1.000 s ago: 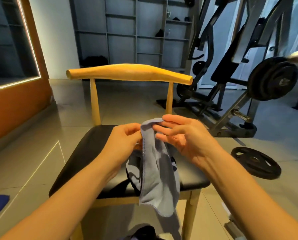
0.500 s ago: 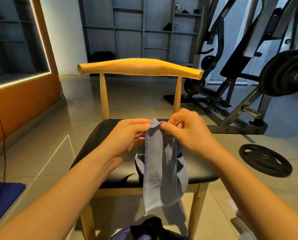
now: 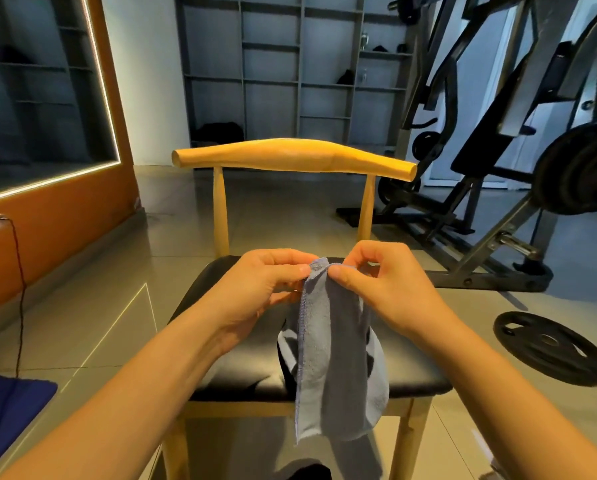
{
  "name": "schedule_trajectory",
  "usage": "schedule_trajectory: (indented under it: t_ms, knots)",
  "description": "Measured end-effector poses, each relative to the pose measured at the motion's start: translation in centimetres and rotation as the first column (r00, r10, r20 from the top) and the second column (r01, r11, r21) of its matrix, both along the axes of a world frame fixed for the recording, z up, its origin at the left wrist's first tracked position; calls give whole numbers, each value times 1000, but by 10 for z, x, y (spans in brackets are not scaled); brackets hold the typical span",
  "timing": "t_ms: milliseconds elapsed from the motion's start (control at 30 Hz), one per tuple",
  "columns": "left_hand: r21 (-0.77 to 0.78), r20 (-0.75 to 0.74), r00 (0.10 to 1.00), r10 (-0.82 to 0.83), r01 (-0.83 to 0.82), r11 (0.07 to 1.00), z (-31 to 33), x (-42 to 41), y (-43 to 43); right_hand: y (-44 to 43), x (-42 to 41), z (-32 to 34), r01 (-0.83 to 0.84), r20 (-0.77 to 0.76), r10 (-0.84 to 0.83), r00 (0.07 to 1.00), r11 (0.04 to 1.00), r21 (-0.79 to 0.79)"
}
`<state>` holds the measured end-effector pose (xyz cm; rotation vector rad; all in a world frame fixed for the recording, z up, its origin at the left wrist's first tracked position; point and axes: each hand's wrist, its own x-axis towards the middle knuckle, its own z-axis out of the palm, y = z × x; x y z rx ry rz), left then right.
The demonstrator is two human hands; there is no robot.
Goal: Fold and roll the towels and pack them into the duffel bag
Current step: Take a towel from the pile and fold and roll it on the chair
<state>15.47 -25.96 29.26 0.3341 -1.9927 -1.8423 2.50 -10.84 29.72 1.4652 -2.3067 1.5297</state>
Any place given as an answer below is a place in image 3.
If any person's left hand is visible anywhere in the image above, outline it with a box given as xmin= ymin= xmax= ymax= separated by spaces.
xmin=206 ymin=249 xmax=320 ymax=349

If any person's right hand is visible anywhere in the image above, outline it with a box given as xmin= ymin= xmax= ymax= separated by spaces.
xmin=328 ymin=241 xmax=450 ymax=342

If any single blue-grey towel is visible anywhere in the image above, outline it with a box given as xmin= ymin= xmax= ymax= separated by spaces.
xmin=276 ymin=257 xmax=392 ymax=480

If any person's left forearm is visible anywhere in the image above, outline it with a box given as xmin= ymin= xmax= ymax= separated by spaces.
xmin=0 ymin=305 xmax=244 ymax=480

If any person's right forearm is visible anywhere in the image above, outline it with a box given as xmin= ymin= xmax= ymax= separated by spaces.
xmin=408 ymin=305 xmax=597 ymax=480

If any black and grey gym machine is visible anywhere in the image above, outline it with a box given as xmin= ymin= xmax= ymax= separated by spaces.
xmin=335 ymin=0 xmax=597 ymax=294

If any wooden chair with black seat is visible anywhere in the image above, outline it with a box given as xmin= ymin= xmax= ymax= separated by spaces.
xmin=161 ymin=137 xmax=456 ymax=480

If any loose black weight plate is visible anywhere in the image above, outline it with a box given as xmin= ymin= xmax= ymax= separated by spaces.
xmin=493 ymin=311 xmax=597 ymax=388

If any mounted black weight plate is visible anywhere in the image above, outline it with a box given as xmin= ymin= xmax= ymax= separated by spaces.
xmin=531 ymin=121 xmax=597 ymax=217

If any grey shelf unit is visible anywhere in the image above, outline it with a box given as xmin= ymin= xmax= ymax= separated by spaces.
xmin=174 ymin=0 xmax=422 ymax=162

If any dark blue mat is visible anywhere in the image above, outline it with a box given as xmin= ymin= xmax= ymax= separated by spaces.
xmin=0 ymin=367 xmax=58 ymax=477

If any black cable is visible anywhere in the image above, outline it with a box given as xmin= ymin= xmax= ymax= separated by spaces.
xmin=2 ymin=215 xmax=28 ymax=379

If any wall mirror with light strip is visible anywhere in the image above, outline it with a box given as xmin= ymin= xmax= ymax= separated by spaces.
xmin=0 ymin=0 xmax=122 ymax=207

